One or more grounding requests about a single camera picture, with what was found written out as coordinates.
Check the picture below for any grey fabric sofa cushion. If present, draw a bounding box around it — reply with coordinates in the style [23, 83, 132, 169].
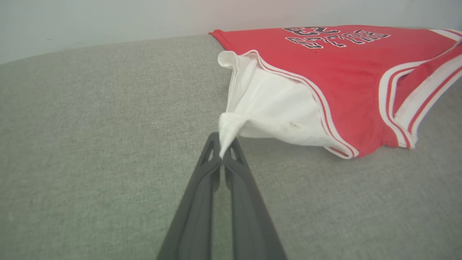
[0, 27, 462, 260]

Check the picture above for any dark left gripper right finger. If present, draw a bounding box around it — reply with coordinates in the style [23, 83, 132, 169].
[224, 138, 288, 260]

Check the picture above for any red and white basketball jersey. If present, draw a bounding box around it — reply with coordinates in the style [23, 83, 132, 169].
[209, 25, 462, 160]

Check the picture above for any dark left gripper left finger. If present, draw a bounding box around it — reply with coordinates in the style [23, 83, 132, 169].
[157, 132, 222, 260]

